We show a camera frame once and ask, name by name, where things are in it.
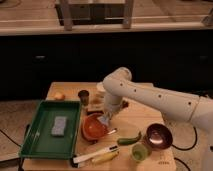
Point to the yellow corn cob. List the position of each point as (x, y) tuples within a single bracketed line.
[(105, 157)]

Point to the dark metal cup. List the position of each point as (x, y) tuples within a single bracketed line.
[(84, 97)]

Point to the metal spoon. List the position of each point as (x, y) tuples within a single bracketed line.
[(112, 131)]

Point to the red bowl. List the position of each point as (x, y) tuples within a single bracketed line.
[(92, 128)]

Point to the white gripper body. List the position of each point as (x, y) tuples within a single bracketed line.
[(112, 104)]

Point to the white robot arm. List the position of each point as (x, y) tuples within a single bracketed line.
[(197, 110)]

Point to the grey sponge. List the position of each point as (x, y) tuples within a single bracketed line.
[(59, 126)]

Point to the white lidded jar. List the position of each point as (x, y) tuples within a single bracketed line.
[(100, 89)]

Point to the green cucumber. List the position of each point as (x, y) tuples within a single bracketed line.
[(129, 141)]

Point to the brown block brush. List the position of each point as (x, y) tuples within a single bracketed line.
[(94, 108)]

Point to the brown grape cluster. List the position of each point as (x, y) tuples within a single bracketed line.
[(124, 104)]

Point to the dark brown bowl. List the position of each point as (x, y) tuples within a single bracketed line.
[(158, 136)]

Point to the green plastic tray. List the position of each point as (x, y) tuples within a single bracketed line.
[(40, 143)]

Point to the green cup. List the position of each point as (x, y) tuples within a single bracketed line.
[(139, 152)]

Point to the wooden chair frame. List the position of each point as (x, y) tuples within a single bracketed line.
[(71, 13)]

